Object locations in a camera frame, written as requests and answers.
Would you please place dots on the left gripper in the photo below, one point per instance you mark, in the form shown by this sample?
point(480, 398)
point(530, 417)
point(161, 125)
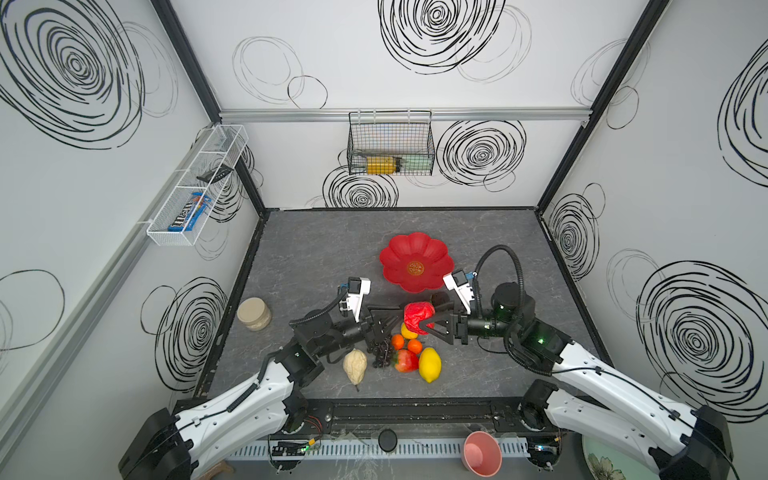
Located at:
point(369, 327)

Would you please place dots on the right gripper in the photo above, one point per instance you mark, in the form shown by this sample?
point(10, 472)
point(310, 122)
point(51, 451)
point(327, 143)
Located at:
point(460, 327)

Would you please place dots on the red apple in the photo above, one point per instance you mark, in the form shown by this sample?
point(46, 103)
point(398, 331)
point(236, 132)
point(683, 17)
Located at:
point(415, 313)

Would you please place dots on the cream starfruit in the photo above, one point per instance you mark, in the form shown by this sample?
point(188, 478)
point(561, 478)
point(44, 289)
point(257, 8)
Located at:
point(355, 365)

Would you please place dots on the yellow lemon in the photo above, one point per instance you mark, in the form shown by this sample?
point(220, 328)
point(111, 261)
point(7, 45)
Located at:
point(430, 365)

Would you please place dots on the red flower fruit bowl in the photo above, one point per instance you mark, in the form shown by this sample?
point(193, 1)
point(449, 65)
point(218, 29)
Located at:
point(416, 262)

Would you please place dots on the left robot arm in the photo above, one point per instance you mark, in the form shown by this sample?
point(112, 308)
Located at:
point(189, 443)

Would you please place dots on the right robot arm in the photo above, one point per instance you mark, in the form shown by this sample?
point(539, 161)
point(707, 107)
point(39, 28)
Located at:
point(578, 392)

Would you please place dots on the small yellow fruit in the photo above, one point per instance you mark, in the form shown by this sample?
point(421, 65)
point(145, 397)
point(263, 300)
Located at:
point(407, 333)

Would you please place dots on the small orange tangerine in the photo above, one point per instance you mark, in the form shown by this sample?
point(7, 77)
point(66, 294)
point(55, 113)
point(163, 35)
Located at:
point(415, 347)
point(399, 342)

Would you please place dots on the dark grape bunch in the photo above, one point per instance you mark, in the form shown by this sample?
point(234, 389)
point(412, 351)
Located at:
point(382, 352)

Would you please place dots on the black round knob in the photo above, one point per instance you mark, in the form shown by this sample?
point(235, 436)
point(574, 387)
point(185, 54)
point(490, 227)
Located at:
point(387, 440)

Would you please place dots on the beige round container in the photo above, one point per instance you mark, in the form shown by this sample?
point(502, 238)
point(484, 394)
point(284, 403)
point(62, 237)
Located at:
point(254, 314)

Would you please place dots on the pink cup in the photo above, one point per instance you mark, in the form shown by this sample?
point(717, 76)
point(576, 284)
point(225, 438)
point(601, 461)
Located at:
point(481, 454)

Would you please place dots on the green bottle in basket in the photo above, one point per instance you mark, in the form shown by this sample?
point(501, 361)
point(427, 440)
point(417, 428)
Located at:
point(416, 164)

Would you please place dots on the yellow box in basket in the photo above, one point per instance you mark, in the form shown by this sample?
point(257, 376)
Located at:
point(382, 165)

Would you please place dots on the green floral plate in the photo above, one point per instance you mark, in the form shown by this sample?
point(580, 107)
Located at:
point(605, 462)

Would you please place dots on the blue candy packet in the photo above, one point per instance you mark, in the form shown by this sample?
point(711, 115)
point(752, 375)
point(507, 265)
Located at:
point(194, 207)

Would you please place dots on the black remote control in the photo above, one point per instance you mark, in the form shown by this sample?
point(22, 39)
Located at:
point(215, 175)

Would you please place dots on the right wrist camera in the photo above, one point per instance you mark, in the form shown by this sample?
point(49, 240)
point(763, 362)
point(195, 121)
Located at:
point(462, 284)

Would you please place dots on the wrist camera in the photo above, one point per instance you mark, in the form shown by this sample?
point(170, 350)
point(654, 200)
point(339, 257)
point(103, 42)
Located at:
point(356, 289)
point(462, 284)

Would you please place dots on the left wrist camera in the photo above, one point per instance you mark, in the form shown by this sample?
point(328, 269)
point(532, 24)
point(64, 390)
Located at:
point(356, 289)

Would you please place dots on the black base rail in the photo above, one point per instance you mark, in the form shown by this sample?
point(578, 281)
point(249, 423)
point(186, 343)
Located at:
point(499, 414)

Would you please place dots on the white slotted cable duct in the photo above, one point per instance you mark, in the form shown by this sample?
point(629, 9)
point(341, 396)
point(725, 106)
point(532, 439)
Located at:
point(352, 449)

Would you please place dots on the black wire basket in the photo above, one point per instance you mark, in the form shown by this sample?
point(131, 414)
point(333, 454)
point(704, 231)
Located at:
point(388, 133)

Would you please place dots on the white wire shelf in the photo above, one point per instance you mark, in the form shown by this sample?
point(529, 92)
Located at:
point(215, 146)

